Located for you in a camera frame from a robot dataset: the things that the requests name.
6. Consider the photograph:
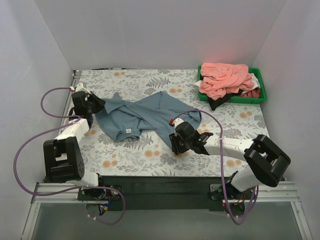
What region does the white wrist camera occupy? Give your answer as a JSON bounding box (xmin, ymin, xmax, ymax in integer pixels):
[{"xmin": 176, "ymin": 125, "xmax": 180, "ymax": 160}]
[
  {"xmin": 69, "ymin": 82, "xmax": 91, "ymax": 94},
  {"xmin": 169, "ymin": 118, "xmax": 184, "ymax": 128}
]

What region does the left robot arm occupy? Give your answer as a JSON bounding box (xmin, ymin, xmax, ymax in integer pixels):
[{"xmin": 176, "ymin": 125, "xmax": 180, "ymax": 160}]
[{"xmin": 43, "ymin": 90, "xmax": 107, "ymax": 200}]

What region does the black t shirt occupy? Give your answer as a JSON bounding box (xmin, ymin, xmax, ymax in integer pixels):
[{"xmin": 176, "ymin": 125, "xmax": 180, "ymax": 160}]
[{"xmin": 208, "ymin": 89, "xmax": 243, "ymax": 111}]

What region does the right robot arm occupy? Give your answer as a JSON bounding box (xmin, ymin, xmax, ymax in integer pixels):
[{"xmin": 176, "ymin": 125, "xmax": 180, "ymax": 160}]
[{"xmin": 169, "ymin": 118, "xmax": 291, "ymax": 199}]

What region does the green plastic bin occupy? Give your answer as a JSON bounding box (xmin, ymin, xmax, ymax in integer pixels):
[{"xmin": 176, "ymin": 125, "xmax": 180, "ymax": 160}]
[{"xmin": 197, "ymin": 65, "xmax": 267, "ymax": 105}]

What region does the blue-grey t shirt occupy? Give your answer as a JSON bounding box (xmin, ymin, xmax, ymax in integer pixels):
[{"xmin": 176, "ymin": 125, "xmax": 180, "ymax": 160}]
[{"xmin": 95, "ymin": 91, "xmax": 202, "ymax": 147}]

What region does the dark red t shirt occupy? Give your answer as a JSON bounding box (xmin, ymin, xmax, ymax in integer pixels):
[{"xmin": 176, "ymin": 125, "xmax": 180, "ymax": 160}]
[{"xmin": 240, "ymin": 88, "xmax": 261, "ymax": 99}]

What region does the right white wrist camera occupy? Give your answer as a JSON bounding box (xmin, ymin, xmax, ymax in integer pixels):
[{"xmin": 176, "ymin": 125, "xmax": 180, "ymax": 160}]
[{"xmin": 169, "ymin": 118, "xmax": 184, "ymax": 128}]

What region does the aluminium rail frame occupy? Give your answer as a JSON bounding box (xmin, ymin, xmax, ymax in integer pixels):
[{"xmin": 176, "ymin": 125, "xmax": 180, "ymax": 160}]
[{"xmin": 21, "ymin": 69, "xmax": 313, "ymax": 240}]

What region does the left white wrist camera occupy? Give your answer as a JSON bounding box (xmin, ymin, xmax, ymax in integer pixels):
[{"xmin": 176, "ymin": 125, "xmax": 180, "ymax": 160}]
[{"xmin": 69, "ymin": 82, "xmax": 91, "ymax": 94}]

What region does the pink t shirt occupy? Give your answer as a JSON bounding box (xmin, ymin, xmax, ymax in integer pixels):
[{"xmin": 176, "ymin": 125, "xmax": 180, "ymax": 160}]
[{"xmin": 198, "ymin": 63, "xmax": 255, "ymax": 100}]

